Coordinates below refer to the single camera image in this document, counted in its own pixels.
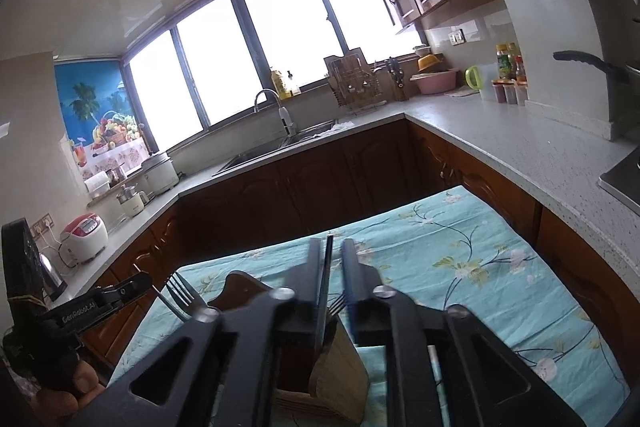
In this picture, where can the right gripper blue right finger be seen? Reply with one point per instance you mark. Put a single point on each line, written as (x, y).
(365, 312)

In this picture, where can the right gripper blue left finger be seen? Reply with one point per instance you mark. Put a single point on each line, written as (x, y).
(309, 291)

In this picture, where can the orange handled fork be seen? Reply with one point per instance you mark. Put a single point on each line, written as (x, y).
(180, 297)

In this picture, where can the person's left hand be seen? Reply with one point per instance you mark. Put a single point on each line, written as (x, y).
(56, 408)

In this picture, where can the steel electric kettle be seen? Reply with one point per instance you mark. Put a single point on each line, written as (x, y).
(53, 282)

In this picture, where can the wooden utensil holder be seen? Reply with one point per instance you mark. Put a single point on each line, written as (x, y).
(330, 385)

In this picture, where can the floral teal tablecloth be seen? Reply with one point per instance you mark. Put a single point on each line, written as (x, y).
(446, 249)

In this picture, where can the white red rice cooker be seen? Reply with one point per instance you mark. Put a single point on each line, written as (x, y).
(83, 239)

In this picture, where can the lower wooden counter cabinets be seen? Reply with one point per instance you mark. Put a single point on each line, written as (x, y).
(358, 177)

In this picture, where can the chrome sink faucet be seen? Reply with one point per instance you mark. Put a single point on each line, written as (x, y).
(285, 118)

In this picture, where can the small white blender jar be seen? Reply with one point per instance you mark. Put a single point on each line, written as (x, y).
(131, 200)

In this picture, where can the white cooking pot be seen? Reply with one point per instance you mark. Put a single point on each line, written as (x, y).
(159, 173)

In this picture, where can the dish drying rack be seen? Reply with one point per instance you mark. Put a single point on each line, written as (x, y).
(353, 82)

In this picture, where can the fruit picture window blind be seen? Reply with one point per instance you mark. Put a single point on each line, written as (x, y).
(100, 124)

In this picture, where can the pink basin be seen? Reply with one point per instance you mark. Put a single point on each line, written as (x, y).
(429, 83)

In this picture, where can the green cup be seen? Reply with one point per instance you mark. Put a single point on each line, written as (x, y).
(473, 78)

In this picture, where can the condiment bottles set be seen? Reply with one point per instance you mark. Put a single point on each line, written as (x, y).
(511, 86)

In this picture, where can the black wok with handle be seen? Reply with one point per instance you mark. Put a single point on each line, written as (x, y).
(616, 73)

